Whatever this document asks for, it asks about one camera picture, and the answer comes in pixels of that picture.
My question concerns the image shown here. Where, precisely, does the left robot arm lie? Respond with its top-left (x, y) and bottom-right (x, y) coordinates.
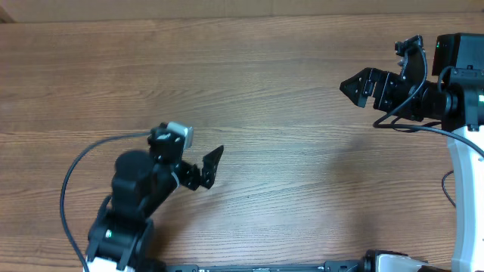
top-left (84, 122), bottom-right (224, 271)

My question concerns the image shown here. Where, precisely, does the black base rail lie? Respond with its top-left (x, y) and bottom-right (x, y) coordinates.
top-left (150, 249), bottom-right (430, 272)

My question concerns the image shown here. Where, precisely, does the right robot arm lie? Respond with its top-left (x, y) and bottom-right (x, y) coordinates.
top-left (340, 32), bottom-right (483, 271)

